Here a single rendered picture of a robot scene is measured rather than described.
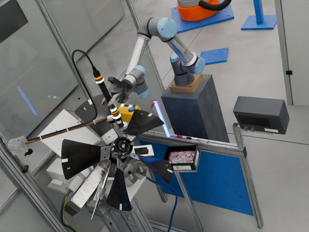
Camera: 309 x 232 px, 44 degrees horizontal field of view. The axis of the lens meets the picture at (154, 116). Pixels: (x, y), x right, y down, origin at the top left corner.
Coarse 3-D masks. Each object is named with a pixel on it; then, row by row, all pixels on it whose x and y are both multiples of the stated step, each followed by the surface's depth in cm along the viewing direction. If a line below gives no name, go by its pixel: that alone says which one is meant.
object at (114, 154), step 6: (120, 138) 220; (126, 138) 222; (114, 144) 217; (120, 144) 220; (126, 144) 221; (114, 150) 216; (120, 150) 217; (126, 150) 219; (114, 156) 220; (120, 156) 217; (126, 156) 219; (114, 162) 224
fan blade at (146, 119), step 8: (136, 112) 247; (144, 112) 246; (136, 120) 241; (144, 120) 240; (152, 120) 240; (160, 120) 242; (128, 128) 236; (136, 128) 234; (144, 128) 234; (152, 128) 234
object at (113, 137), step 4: (112, 128) 224; (108, 132) 225; (112, 132) 224; (104, 136) 226; (112, 136) 224; (116, 136) 223; (104, 140) 226; (108, 140) 225; (112, 140) 224; (108, 144) 225
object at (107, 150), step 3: (102, 147) 216; (105, 147) 218; (108, 147) 219; (102, 150) 217; (108, 150) 220; (102, 153) 218; (108, 153) 221; (102, 156) 219; (105, 156) 221; (108, 156) 222; (102, 159) 220
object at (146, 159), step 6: (138, 156) 228; (144, 162) 223; (150, 162) 227; (156, 162) 232; (162, 162) 236; (168, 162) 240; (156, 168) 225; (162, 168) 229; (168, 168) 233; (162, 174) 224; (168, 174) 228; (168, 180) 224
